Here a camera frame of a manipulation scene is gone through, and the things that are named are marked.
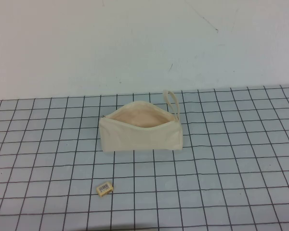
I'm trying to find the cream canvas pencil case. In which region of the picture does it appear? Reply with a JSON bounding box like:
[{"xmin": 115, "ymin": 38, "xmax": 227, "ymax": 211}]
[{"xmin": 98, "ymin": 90, "xmax": 183, "ymax": 154}]

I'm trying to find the small yellow eraser with barcode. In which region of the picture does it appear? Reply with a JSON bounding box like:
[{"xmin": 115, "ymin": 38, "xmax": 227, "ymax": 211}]
[{"xmin": 96, "ymin": 182, "xmax": 114, "ymax": 194}]

